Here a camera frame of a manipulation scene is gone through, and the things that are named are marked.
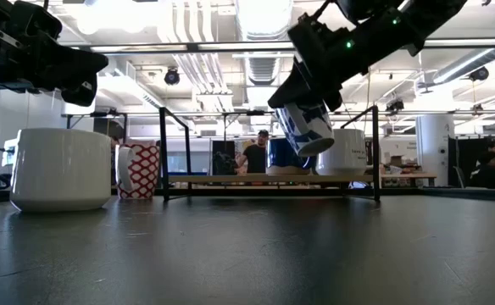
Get black display panel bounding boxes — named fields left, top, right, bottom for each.
left=211, top=140, right=236, bottom=176

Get grey office chair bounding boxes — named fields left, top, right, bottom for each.
left=450, top=164, right=472, bottom=190

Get white mug green interior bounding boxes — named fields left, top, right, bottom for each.
left=8, top=127, right=113, bottom=213

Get wooden shelf black metal frame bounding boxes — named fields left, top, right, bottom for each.
left=158, top=104, right=381, bottom=203

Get black ceiling spotlight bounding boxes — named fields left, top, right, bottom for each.
left=164, top=67, right=181, bottom=86
left=385, top=97, right=405, bottom=114
left=467, top=66, right=490, bottom=82

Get black background rack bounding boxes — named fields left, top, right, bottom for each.
left=60, top=108, right=129, bottom=143

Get long linear ceiling light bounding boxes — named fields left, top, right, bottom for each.
left=58, top=36, right=495, bottom=55

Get white mug blue floral print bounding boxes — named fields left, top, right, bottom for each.
left=275, top=101, right=336, bottom=158

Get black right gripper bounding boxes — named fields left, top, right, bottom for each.
left=267, top=16, right=414, bottom=113

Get black table mat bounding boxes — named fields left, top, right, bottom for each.
left=0, top=188, right=495, bottom=305

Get black partition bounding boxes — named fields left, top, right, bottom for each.
left=447, top=135, right=495, bottom=187

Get person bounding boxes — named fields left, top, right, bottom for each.
left=235, top=129, right=270, bottom=175
left=467, top=139, right=495, bottom=191

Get wooden background table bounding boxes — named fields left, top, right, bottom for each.
left=381, top=171, right=438, bottom=188

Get white mug pink interior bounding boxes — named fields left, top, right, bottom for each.
left=314, top=128, right=368, bottom=177

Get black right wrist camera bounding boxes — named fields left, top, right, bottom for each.
left=287, top=15, right=340, bottom=58

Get red white lattice mug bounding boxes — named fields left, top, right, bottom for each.
left=114, top=138, right=163, bottom=200

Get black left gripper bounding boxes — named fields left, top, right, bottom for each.
left=0, top=0, right=109, bottom=107

